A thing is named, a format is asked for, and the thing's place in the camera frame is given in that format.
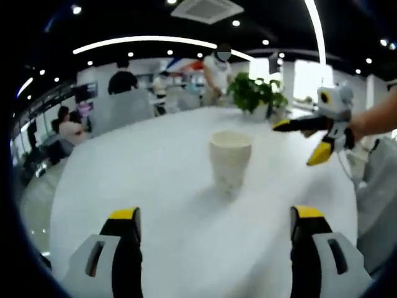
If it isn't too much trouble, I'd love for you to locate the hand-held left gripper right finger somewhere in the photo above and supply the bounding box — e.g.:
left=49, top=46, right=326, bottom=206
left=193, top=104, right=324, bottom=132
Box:
left=290, top=205, right=375, bottom=298

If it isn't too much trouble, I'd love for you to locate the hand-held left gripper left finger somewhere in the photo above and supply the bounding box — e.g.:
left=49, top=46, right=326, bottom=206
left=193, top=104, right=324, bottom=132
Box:
left=63, top=207, right=144, bottom=298

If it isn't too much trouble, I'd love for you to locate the white printed paper cup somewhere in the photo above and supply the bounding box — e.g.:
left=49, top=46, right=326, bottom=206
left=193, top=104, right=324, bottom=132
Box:
left=208, top=130, right=252, bottom=191

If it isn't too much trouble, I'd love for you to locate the person's right hand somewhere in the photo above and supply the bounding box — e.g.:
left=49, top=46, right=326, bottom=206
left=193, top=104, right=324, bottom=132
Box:
left=347, top=113, right=372, bottom=142

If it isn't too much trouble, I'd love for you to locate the bright window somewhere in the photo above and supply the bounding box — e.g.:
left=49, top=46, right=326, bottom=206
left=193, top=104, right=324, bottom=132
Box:
left=293, top=58, right=334, bottom=101

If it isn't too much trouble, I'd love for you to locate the potted green plant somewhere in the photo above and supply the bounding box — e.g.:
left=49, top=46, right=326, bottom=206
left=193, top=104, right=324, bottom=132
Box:
left=227, top=72, right=288, bottom=121

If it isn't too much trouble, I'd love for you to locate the light grey chair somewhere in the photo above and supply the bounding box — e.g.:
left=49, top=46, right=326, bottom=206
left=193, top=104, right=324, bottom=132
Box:
left=355, top=138, right=397, bottom=276

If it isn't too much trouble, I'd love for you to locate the black hanging sign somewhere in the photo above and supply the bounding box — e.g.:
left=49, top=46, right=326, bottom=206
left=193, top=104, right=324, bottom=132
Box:
left=268, top=52, right=279, bottom=75

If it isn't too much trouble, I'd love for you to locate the straight ceiling light strip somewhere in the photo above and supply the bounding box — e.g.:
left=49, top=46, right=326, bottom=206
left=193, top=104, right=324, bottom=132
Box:
left=303, top=0, right=326, bottom=65

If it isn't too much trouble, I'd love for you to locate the white table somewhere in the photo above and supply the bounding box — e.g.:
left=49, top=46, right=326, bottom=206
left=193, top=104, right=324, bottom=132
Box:
left=49, top=107, right=357, bottom=298

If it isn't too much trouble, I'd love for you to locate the group of ceiling spotlights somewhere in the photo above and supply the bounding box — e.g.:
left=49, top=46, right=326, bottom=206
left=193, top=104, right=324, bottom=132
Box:
left=26, top=0, right=396, bottom=100

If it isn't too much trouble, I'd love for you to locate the white shelving unit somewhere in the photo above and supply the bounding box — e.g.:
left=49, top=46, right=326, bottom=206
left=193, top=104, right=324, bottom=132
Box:
left=148, top=73, right=207, bottom=114

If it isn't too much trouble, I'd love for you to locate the grey office chair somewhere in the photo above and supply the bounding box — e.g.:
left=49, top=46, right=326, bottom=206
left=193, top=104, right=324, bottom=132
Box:
left=92, top=88, right=156, bottom=136

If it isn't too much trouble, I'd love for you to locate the ceiling air conditioner vent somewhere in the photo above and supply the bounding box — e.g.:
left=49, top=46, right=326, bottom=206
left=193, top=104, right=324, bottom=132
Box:
left=170, top=0, right=244, bottom=25

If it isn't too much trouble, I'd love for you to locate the long curved ceiling light strip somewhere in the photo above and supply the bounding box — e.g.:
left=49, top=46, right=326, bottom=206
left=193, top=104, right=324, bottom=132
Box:
left=73, top=35, right=258, bottom=61

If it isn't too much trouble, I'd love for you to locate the short ceiling light strip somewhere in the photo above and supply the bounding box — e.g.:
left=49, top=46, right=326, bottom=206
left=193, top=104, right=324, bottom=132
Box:
left=17, top=76, right=34, bottom=97

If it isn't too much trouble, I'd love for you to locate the red blue striped wall banner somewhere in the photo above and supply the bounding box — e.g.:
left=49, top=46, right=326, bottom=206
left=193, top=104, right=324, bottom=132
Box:
left=163, top=58, right=206, bottom=76

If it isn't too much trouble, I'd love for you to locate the dark wall screen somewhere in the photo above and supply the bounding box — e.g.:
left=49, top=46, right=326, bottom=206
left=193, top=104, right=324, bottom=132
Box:
left=73, top=80, right=99, bottom=104

